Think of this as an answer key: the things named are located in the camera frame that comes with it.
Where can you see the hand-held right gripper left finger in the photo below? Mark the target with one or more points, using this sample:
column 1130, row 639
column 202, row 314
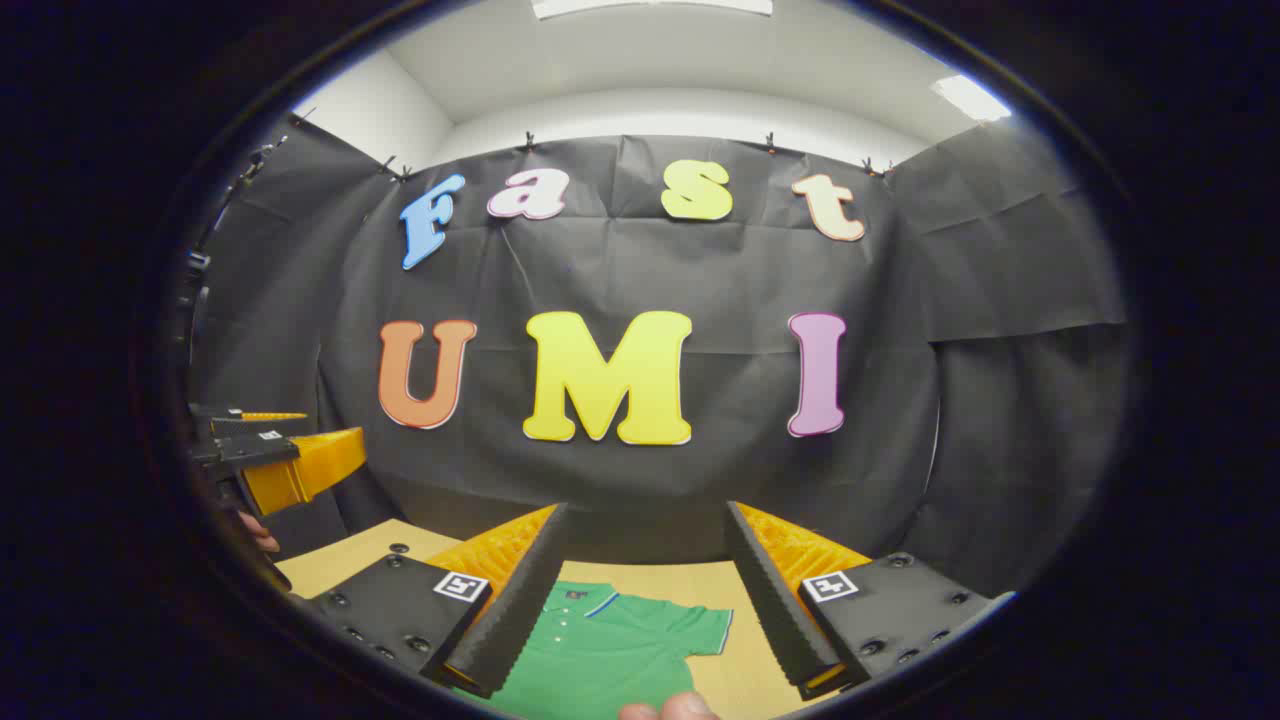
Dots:
column 520, row 620

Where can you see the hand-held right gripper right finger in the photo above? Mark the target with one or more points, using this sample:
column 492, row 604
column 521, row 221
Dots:
column 775, row 610

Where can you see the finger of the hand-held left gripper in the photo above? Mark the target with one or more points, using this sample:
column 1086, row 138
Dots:
column 225, row 412
column 300, row 468

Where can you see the green T-shirt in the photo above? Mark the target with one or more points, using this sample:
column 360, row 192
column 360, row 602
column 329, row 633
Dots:
column 610, row 650

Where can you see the black backdrop cloth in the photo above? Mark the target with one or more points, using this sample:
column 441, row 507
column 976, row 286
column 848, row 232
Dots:
column 720, row 270

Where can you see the square ceiling light panel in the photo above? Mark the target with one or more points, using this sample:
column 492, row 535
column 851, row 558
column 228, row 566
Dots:
column 970, row 98

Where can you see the long ceiling light panel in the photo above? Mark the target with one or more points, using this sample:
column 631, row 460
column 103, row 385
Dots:
column 650, row 6

